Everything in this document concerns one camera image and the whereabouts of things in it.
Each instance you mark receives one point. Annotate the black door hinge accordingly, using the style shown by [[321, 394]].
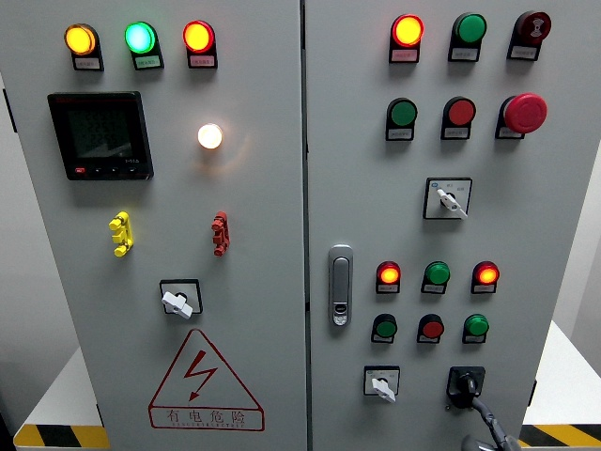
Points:
[[99, 415], [532, 393], [10, 110]]

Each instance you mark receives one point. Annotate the black yellow striped tape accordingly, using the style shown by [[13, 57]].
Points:
[[563, 436], [58, 437]]

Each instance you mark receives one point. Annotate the white cabinet platform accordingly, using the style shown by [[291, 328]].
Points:
[[63, 399], [568, 385]]

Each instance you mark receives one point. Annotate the small label plate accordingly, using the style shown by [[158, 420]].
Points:
[[427, 340], [87, 63], [202, 61], [483, 289], [404, 56], [464, 54], [382, 340], [148, 62], [473, 339]]

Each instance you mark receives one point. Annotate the small green round lamp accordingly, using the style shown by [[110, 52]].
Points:
[[437, 273], [477, 325]]

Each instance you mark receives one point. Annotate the small red push button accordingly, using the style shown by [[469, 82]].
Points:
[[432, 328]]

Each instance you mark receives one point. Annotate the small green push button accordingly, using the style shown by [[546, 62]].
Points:
[[386, 328]]

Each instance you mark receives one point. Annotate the small red round lamp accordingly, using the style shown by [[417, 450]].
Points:
[[389, 274], [487, 274]]

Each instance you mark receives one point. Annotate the silver door lock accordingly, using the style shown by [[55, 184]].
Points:
[[341, 282]]

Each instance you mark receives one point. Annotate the pale grey cabinet door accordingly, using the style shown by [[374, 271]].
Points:
[[366, 206], [260, 225]]

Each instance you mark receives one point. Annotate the red warning triangle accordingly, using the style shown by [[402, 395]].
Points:
[[200, 368]]

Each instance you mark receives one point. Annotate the large red stop button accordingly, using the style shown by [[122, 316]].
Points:
[[525, 113]]

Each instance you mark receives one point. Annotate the large red push button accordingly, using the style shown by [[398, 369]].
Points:
[[460, 112]]

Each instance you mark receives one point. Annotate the large green push button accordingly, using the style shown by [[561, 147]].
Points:
[[403, 113]]

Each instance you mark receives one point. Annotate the large dark green lamp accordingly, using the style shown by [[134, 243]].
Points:
[[471, 28]]

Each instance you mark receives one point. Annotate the dark red buzzer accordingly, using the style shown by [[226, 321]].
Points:
[[534, 26]]

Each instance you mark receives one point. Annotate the large red round lamp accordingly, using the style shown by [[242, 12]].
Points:
[[197, 36], [407, 30]]

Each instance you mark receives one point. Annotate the white lamp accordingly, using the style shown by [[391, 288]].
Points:
[[210, 136]]

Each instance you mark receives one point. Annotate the black display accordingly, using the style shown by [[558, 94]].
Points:
[[101, 134]]

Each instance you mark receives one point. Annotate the large lit green lamp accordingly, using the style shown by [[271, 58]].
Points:
[[140, 37]]

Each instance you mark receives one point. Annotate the yellow round lamp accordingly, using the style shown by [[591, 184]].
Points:
[[80, 39]]

